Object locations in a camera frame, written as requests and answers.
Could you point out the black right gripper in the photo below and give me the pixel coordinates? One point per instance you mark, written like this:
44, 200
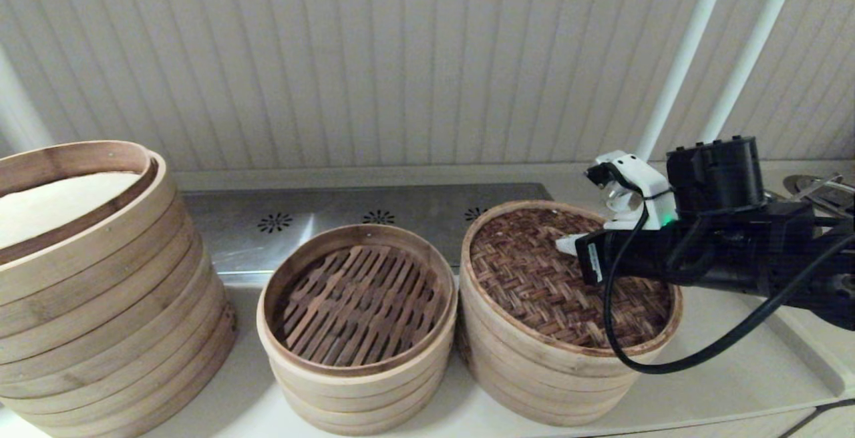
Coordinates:
718, 174

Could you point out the woven bamboo steamer lid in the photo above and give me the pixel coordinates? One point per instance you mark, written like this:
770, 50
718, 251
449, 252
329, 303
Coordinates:
534, 278

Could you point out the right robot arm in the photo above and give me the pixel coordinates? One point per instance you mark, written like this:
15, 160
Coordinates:
788, 258

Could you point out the cloth-lined bamboo steamer stack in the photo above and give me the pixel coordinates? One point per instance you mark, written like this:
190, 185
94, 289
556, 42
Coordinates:
534, 391

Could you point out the small slatted bamboo steamer stack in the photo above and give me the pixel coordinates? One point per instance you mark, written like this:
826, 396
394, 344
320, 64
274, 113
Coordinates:
361, 398

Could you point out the round steel pot lid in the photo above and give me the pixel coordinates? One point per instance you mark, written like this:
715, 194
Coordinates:
835, 187

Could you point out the large bamboo steamer stack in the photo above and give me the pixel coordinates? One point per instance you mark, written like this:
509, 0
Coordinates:
100, 331

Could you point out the white steamer liner cloth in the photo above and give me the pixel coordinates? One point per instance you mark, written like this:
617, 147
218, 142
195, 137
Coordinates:
53, 207

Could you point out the white metal pole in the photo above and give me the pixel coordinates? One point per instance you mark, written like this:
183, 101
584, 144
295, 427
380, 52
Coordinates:
688, 37
755, 37

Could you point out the stainless steel vent panel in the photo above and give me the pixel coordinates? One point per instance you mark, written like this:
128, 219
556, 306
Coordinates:
320, 211

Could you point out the white cabinet door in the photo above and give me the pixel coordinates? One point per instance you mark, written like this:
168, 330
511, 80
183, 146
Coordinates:
838, 424

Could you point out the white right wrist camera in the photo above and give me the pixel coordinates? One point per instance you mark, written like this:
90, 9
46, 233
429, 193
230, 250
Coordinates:
641, 174

